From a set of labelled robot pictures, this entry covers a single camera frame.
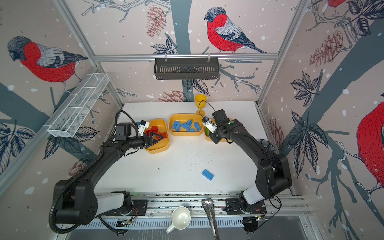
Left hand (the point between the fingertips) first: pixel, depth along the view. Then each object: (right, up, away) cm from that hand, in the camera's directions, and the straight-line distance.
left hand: (158, 139), depth 79 cm
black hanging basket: (+13, +47, +28) cm, 56 cm away
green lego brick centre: (+28, +2, +21) cm, 35 cm away
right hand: (+31, +1, +8) cm, 32 cm away
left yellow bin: (-1, -6, +14) cm, 15 cm away
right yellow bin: (+29, -2, +16) cm, 33 cm away
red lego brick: (-9, +4, +22) cm, 24 cm away
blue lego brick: (+21, +5, +26) cm, 34 cm away
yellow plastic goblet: (+24, +24, +29) cm, 45 cm away
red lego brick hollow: (-2, -1, +22) cm, 22 cm away
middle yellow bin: (+11, +11, +32) cm, 35 cm away
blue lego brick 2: (+27, -21, +5) cm, 35 cm away
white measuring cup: (+13, -37, -9) cm, 40 cm away
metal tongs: (+26, -30, -9) cm, 41 cm away
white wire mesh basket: (-43, +13, -4) cm, 45 cm away
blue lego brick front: (+17, +2, +25) cm, 30 cm away
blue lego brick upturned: (+6, +6, +25) cm, 26 cm away
